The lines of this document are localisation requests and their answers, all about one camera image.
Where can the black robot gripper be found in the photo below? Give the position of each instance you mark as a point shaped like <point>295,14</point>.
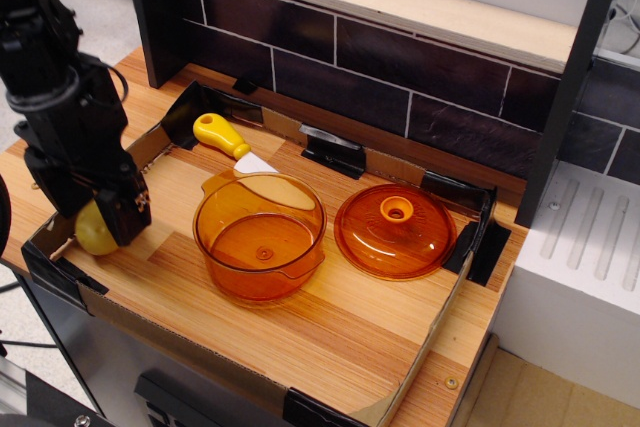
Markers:
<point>74,150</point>

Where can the yellow toy potato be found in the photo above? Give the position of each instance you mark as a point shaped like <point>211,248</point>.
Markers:
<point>92,232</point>

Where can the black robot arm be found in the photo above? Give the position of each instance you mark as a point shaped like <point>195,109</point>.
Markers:
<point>39,39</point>

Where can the orange transparent plastic pot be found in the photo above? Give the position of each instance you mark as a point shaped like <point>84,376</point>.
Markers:
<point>261,234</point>

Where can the orange transparent pot lid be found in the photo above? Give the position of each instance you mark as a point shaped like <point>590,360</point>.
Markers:
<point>394,232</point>

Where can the cardboard fence with black tape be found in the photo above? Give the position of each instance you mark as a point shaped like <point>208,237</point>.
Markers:
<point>347,349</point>

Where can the dark tiled backsplash shelf unit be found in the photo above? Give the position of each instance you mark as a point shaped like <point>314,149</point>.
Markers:
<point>477,91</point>

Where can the white toy sink drainboard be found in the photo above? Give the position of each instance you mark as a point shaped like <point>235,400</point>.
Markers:
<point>571,305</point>

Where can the yellow handled toy knife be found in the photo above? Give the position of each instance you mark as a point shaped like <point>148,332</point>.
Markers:
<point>215,131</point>

